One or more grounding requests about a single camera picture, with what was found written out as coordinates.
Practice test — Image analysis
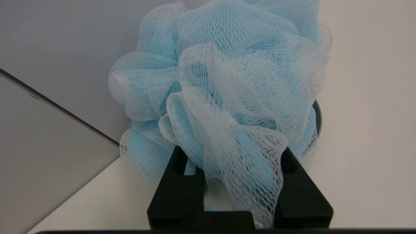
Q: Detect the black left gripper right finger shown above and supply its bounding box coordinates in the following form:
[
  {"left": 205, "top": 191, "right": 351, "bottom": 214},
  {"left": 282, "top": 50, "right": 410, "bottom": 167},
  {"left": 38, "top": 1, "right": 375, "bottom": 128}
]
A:
[{"left": 274, "top": 148, "right": 334, "bottom": 228}]

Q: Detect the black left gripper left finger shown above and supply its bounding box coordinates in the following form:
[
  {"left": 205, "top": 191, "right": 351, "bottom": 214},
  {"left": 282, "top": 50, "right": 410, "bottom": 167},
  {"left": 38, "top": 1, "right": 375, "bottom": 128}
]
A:
[{"left": 147, "top": 146, "right": 206, "bottom": 228}]

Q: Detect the light blue mesh bath sponge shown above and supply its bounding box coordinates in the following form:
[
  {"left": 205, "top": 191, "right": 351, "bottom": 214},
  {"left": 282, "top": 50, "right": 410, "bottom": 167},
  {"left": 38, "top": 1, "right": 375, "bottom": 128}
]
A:
[{"left": 108, "top": 0, "right": 333, "bottom": 228}]

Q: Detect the dark round dish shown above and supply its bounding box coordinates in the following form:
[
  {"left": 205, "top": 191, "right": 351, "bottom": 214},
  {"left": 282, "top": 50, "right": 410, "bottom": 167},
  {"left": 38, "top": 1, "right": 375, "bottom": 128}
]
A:
[{"left": 302, "top": 100, "right": 323, "bottom": 156}]

